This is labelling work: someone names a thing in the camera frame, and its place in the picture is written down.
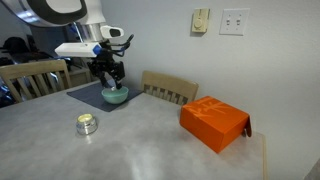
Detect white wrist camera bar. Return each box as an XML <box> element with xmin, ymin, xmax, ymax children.
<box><xmin>55</xmin><ymin>42</ymin><xmax>102</xmax><ymax>58</ymax></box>

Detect mint green bowl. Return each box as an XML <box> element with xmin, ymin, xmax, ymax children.
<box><xmin>101</xmin><ymin>86</ymin><xmax>129</xmax><ymax>104</ymax></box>

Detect dark blue cloth mat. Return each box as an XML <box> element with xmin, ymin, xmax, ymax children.
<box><xmin>66</xmin><ymin>79</ymin><xmax>144</xmax><ymax>113</ymax></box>

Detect wooden chair near wall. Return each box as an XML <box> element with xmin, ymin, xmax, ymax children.
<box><xmin>141</xmin><ymin>70</ymin><xmax>199</xmax><ymax>105</ymax></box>

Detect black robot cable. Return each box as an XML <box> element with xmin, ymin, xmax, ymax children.
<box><xmin>103</xmin><ymin>33</ymin><xmax>135</xmax><ymax>58</ymax></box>

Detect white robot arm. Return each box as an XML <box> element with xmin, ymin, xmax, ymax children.
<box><xmin>1</xmin><ymin>0</ymin><xmax>130</xmax><ymax>89</ymax></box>

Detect beige wall thermostat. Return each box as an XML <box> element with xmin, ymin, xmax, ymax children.
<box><xmin>192</xmin><ymin>8</ymin><xmax>210</xmax><ymax>33</ymax></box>

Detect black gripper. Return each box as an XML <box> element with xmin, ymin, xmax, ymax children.
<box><xmin>87</xmin><ymin>52</ymin><xmax>125</xmax><ymax>89</ymax></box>

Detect white double light switch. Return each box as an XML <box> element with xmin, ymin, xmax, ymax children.
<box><xmin>219</xmin><ymin>8</ymin><xmax>250</xmax><ymax>36</ymax></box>

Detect orange cardboard box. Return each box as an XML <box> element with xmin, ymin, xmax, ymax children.
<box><xmin>180</xmin><ymin>96</ymin><xmax>252</xmax><ymax>153</ymax></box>

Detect wooden chair at left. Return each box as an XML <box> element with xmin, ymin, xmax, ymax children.
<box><xmin>0</xmin><ymin>60</ymin><xmax>72</xmax><ymax>103</ymax></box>

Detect silver round container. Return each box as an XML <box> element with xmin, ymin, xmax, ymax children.
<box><xmin>76</xmin><ymin>114</ymin><xmax>98</xmax><ymax>135</ymax></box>

